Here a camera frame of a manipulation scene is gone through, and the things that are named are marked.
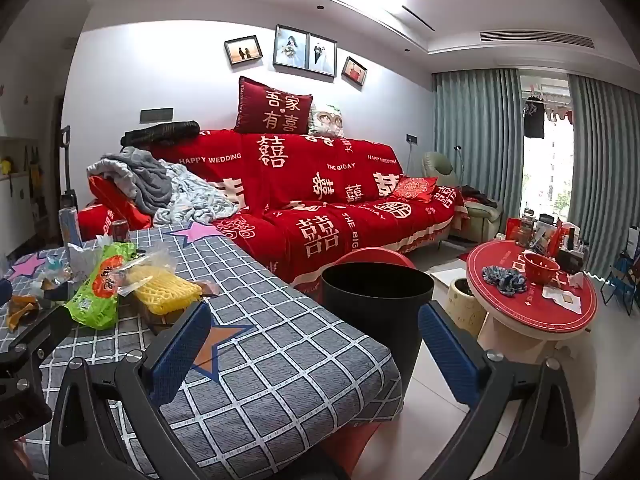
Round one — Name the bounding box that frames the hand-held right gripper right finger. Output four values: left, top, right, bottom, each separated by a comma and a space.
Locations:
418, 301, 582, 480

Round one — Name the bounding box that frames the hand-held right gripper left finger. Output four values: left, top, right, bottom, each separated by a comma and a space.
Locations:
50, 301, 214, 480

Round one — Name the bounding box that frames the orange wrapper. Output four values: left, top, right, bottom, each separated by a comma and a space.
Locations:
7, 295, 42, 334

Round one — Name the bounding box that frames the yellow noodle packet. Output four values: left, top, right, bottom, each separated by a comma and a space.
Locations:
127, 265, 203, 317

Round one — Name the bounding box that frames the green snack bag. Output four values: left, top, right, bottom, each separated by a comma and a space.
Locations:
67, 242, 138, 331

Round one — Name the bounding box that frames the black trash bin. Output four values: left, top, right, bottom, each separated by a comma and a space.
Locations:
320, 262, 435, 401

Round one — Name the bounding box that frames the clear plastic bag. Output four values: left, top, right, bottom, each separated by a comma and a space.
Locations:
107, 245, 173, 301

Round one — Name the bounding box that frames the cream patterned waste bin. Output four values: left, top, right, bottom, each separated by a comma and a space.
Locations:
445, 277, 489, 339

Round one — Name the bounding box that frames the white low box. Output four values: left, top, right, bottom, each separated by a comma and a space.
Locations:
430, 268, 471, 291

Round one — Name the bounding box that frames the round table with red top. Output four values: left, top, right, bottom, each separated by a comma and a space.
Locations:
465, 240, 598, 357

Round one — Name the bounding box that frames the blue crumpled cloth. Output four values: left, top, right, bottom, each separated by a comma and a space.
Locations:
481, 266, 528, 296

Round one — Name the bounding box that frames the grey checked star tablecloth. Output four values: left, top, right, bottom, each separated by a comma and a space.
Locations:
0, 222, 403, 480

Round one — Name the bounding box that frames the red plastic stool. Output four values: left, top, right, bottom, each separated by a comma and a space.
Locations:
335, 247, 418, 272

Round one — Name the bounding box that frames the red bowl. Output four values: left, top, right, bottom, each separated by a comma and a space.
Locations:
522, 252, 562, 284

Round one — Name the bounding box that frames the white paper sheet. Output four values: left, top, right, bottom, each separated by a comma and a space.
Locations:
542, 272, 586, 314

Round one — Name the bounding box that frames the person's leg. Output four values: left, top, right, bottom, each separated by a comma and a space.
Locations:
320, 415, 397, 480

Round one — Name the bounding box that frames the upright vacuum cleaner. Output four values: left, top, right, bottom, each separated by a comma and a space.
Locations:
58, 125, 77, 211

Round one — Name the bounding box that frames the pile of boxes and bottles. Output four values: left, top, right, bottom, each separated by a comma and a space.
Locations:
505, 212, 593, 274

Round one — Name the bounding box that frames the small red patterned cushion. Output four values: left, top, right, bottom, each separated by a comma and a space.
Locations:
390, 175, 440, 204

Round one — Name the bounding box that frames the grey blanket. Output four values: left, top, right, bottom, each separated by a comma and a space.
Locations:
87, 146, 173, 213

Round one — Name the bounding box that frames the beige recliner armchair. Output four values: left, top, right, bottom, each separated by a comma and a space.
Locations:
422, 151, 503, 241

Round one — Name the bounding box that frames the sofa with red printed cover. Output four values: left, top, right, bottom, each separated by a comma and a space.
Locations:
77, 127, 466, 286

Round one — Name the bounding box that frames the blue folding chair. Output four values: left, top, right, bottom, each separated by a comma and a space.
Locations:
600, 227, 640, 311

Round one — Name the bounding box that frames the teal curtain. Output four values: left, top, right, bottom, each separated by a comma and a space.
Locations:
431, 67, 526, 211
567, 74, 640, 281

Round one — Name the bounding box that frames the folded black blanket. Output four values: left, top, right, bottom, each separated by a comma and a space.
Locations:
120, 121, 201, 149

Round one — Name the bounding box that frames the hanging black shirt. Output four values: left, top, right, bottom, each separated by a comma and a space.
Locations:
522, 100, 546, 140

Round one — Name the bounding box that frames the cartoon print pillow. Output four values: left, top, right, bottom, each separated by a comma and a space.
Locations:
307, 104, 346, 139

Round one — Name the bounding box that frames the large dark red pillow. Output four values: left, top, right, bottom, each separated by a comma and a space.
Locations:
234, 76, 314, 136

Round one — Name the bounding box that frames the ceiling air vent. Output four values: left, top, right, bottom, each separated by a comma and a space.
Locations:
479, 31, 596, 50

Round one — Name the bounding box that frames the white wall cabinet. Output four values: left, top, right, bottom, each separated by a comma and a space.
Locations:
0, 135, 56, 261

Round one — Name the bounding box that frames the small red photo frame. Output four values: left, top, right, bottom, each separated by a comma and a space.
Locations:
341, 56, 368, 86

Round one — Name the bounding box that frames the sunset photo frame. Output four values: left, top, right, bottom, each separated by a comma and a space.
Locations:
223, 35, 264, 65

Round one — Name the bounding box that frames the couple photo frame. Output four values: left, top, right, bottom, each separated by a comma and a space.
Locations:
306, 33, 338, 78

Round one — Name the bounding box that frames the bride photo frame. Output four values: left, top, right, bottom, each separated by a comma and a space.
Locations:
273, 25, 309, 68

